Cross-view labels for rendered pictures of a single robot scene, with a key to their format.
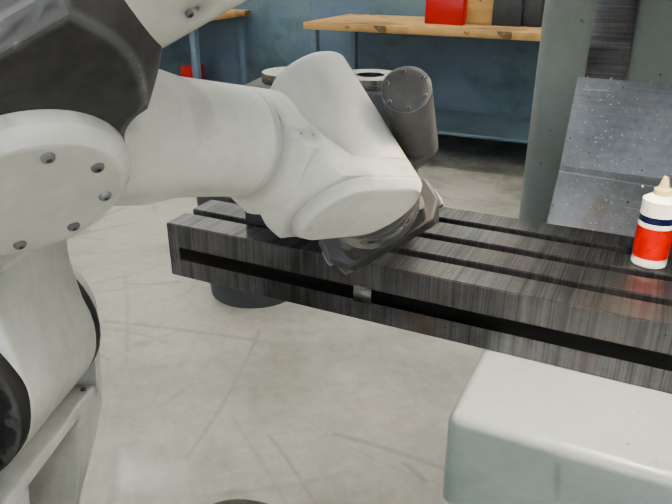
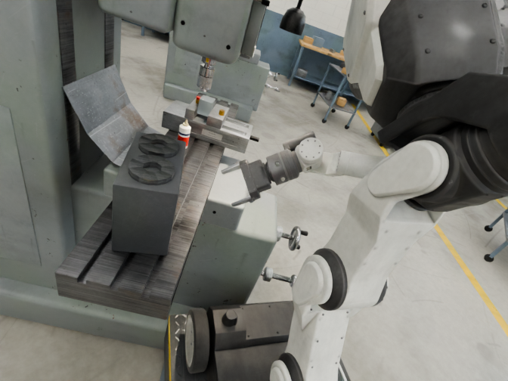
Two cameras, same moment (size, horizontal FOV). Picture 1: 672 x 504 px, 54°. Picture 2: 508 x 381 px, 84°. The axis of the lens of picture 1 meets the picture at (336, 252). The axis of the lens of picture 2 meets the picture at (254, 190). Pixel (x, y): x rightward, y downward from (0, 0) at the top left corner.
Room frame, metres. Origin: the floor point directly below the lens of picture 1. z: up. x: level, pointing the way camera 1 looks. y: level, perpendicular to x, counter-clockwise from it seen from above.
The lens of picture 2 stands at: (0.98, 0.55, 1.51)
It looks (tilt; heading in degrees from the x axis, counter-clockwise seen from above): 34 degrees down; 236
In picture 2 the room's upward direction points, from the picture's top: 21 degrees clockwise
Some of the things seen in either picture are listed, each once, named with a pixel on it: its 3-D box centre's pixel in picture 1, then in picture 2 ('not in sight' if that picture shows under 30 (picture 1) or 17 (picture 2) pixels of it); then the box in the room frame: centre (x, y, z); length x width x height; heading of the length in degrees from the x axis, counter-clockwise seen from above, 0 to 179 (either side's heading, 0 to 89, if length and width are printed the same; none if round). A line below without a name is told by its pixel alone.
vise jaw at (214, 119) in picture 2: not in sight; (218, 116); (0.57, -0.49, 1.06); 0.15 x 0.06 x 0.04; 62
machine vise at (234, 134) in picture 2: not in sight; (210, 122); (0.60, -0.50, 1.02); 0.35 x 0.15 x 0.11; 152
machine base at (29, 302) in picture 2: not in sight; (119, 271); (0.92, -0.48, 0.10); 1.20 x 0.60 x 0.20; 154
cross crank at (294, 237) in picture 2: not in sight; (286, 236); (0.24, -0.16, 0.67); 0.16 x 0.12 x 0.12; 154
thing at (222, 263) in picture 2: not in sight; (178, 239); (0.67, -0.36, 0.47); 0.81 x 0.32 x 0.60; 154
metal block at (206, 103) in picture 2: not in sight; (205, 106); (0.62, -0.52, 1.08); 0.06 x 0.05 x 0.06; 62
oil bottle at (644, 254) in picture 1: (656, 220); (184, 133); (0.73, -0.38, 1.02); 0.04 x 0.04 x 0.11
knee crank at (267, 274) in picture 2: not in sight; (284, 278); (0.28, -0.02, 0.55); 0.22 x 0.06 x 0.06; 154
